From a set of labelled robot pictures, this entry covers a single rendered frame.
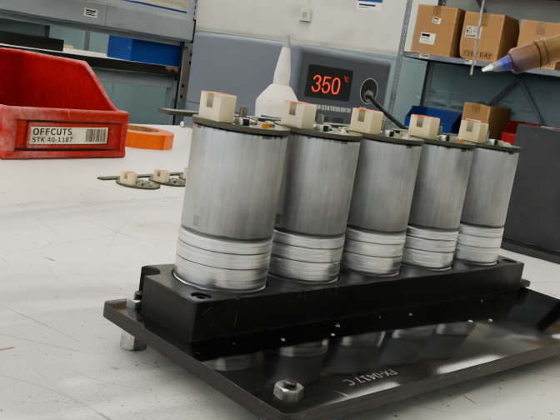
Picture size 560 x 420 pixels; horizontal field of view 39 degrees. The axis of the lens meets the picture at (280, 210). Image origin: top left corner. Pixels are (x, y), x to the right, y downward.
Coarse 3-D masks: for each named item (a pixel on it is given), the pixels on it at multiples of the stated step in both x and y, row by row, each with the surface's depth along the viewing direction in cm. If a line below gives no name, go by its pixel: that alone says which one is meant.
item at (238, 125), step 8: (192, 120) 20; (200, 120) 19; (208, 120) 19; (240, 120) 19; (248, 120) 19; (256, 120) 21; (232, 128) 19; (240, 128) 19; (248, 128) 19; (256, 128) 19; (264, 128) 19; (272, 128) 19; (280, 128) 20; (288, 128) 20
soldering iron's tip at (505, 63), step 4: (508, 56) 24; (500, 60) 24; (504, 60) 24; (508, 60) 24; (492, 64) 24; (496, 64) 24; (500, 64) 24; (504, 64) 24; (508, 64) 24; (484, 68) 24; (488, 68) 24; (492, 68) 24; (496, 68) 24; (500, 68) 24; (504, 68) 24; (508, 68) 24
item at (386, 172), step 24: (360, 144) 23; (384, 144) 23; (408, 144) 23; (360, 168) 23; (384, 168) 23; (408, 168) 23; (360, 192) 23; (384, 192) 23; (408, 192) 23; (360, 216) 23; (384, 216) 23; (408, 216) 24; (360, 240) 23; (384, 240) 23; (360, 264) 23; (384, 264) 23
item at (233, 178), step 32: (192, 128) 20; (224, 128) 19; (192, 160) 20; (224, 160) 19; (256, 160) 19; (192, 192) 20; (224, 192) 19; (256, 192) 19; (192, 224) 20; (224, 224) 19; (256, 224) 19; (192, 256) 20; (224, 256) 19; (256, 256) 20; (224, 288) 20; (256, 288) 20
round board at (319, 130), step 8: (296, 128) 21; (304, 128) 21; (320, 128) 21; (328, 128) 21; (336, 128) 23; (344, 128) 22; (320, 136) 21; (328, 136) 21; (336, 136) 21; (344, 136) 21; (352, 136) 21; (360, 136) 21
